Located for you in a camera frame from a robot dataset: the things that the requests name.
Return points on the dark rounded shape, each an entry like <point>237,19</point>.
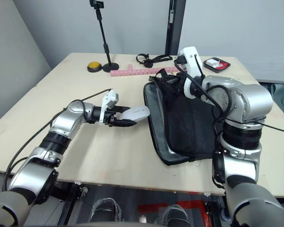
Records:
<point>105,210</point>
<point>174,214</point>

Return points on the dark vertical pillar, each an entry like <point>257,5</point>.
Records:
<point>176,28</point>

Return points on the black laptop bag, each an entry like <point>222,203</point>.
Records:
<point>187,123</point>

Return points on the pink ruler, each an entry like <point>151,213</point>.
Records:
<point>142,71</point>

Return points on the black stand with round base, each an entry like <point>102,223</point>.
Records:
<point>106,47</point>

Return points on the black tray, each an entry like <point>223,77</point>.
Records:
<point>227,67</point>

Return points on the small white box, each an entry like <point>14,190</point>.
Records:
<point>212,63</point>

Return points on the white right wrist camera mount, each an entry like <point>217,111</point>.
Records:
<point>191,61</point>

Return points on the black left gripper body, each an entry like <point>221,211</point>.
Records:
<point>110,117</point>

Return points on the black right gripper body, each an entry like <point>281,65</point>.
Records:
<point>181,82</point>

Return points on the grey green cloth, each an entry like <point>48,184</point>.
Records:
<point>282,99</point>

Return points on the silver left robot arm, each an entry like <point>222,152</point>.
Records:
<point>68,118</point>

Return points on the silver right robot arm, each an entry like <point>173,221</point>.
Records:
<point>251,101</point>

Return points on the black table frame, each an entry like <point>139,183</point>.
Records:
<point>69,203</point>

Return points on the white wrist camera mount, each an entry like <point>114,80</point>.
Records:
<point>191,61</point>
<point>110,99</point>

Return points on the white device on pillar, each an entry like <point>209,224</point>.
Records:
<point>171,16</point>

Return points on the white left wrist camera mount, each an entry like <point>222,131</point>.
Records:
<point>110,99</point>

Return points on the yellow push button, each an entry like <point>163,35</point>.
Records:
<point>94,65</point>

